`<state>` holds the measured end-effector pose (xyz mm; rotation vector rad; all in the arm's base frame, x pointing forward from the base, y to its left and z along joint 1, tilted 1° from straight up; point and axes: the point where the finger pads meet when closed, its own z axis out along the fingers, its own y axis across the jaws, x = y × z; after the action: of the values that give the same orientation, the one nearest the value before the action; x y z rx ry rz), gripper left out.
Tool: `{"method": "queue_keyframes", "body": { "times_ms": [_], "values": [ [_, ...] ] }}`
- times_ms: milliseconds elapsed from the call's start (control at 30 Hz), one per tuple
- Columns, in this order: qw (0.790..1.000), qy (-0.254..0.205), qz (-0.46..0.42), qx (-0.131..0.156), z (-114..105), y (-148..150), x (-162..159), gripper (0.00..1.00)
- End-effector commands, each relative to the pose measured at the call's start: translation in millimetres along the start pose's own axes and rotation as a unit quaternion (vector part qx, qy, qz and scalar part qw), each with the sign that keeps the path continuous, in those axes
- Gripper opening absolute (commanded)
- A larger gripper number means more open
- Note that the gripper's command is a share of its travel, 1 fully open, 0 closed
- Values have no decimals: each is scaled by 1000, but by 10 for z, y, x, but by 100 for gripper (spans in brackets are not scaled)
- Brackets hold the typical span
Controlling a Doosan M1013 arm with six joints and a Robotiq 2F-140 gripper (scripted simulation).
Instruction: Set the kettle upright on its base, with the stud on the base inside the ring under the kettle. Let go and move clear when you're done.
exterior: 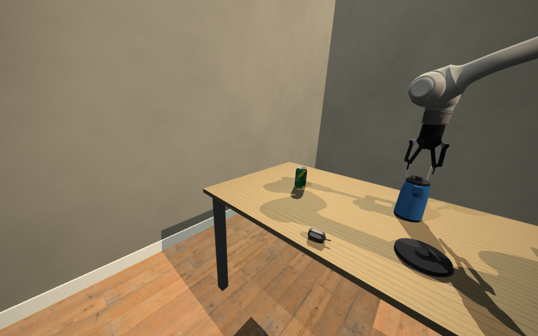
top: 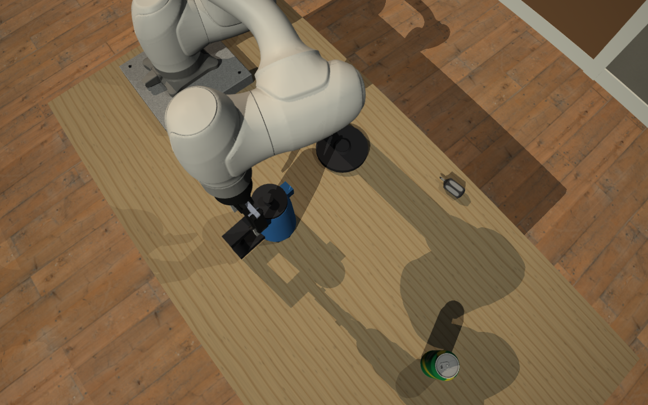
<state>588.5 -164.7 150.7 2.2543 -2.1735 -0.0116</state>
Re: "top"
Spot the black round disc with center stud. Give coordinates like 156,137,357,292
316,125,368,173

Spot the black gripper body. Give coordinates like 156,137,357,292
215,179,253,209

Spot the green and yellow drink can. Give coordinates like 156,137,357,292
420,350,460,381

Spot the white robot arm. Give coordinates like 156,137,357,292
131,0,366,199

